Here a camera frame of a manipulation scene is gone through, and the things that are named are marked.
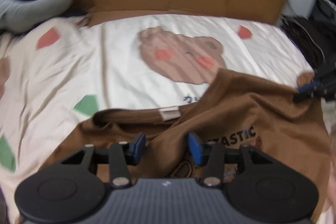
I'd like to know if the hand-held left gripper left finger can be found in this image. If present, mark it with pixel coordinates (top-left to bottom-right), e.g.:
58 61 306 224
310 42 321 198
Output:
61 133 146 188

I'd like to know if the cream bear print blanket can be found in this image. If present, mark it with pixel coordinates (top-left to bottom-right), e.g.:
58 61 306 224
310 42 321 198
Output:
0 10 336 224

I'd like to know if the grey neck pillow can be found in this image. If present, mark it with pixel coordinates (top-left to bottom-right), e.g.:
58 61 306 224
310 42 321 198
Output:
0 0 74 34

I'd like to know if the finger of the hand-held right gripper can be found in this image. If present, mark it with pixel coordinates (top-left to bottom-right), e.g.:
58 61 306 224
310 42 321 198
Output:
297 80 322 93
293 90 319 103

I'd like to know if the brown printed t-shirt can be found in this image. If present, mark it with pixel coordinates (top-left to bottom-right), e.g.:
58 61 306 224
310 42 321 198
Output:
16 68 332 224

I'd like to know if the black clothes pile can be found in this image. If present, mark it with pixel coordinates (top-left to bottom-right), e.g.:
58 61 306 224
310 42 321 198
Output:
281 0 336 77

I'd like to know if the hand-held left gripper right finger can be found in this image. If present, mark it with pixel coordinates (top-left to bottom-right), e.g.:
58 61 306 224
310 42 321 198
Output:
188 132 275 188

